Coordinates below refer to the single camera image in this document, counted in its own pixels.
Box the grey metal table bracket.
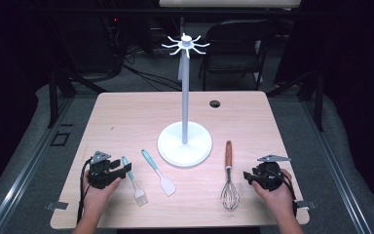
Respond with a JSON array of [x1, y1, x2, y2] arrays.
[[45, 201, 69, 212], [294, 199, 318, 210]]

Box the black floor cables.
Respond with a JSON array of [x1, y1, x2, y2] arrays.
[[122, 45, 183, 93]]

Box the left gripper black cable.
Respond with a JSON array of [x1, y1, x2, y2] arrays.
[[76, 157, 94, 226]]

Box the black metal frame stand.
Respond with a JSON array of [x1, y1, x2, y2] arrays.
[[265, 68, 326, 133], [46, 66, 107, 129]]

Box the teal-handled white spatula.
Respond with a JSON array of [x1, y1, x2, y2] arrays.
[[140, 148, 177, 198]]

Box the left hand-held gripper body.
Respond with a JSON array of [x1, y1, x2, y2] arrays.
[[87, 150, 122, 190]]

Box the black folding chair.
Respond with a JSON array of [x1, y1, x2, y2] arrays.
[[198, 19, 277, 93]]

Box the aluminium floor rail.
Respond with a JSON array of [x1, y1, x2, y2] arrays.
[[300, 98, 374, 234], [0, 97, 76, 234]]

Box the person's right hand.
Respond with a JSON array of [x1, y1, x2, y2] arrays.
[[251, 168, 295, 216]]

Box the dark equipment with red light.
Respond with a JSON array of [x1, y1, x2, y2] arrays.
[[102, 14, 129, 74]]

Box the wooden-handled metal whisk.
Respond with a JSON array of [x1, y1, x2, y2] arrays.
[[220, 139, 241, 214]]

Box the white utensil stand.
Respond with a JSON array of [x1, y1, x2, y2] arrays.
[[157, 32, 214, 169]]

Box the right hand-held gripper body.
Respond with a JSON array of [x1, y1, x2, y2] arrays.
[[253, 154, 292, 192]]

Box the person's left hand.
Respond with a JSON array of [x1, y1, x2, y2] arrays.
[[82, 170, 123, 213]]

